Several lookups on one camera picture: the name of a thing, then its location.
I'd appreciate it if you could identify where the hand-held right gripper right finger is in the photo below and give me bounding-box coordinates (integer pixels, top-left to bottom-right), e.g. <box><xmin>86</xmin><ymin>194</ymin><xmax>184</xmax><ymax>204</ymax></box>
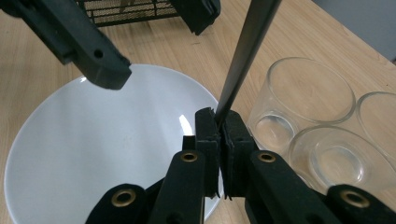
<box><xmin>219</xmin><ymin>110</ymin><xmax>260</xmax><ymax>200</ymax></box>

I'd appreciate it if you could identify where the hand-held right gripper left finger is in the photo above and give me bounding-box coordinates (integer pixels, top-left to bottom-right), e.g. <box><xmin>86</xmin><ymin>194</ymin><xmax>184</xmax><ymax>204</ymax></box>
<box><xmin>182</xmin><ymin>106</ymin><xmax>222</xmax><ymax>199</ymax></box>

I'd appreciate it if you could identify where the black wire cutlery basket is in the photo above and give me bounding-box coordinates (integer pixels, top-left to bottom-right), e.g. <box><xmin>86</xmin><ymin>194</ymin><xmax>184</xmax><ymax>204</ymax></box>
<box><xmin>76</xmin><ymin>0</ymin><xmax>188</xmax><ymax>28</ymax></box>

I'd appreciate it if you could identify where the white round plate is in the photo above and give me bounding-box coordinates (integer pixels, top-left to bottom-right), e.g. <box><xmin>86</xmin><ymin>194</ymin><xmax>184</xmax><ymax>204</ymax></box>
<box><xmin>3</xmin><ymin>63</ymin><xmax>225</xmax><ymax>224</ymax></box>

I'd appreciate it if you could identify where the clear drinking glass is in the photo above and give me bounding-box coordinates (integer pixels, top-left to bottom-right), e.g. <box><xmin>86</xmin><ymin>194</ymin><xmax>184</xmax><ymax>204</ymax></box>
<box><xmin>354</xmin><ymin>91</ymin><xmax>396</xmax><ymax>169</ymax></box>
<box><xmin>248</xmin><ymin>56</ymin><xmax>357</xmax><ymax>157</ymax></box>
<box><xmin>288</xmin><ymin>125</ymin><xmax>396</xmax><ymax>195</ymax></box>

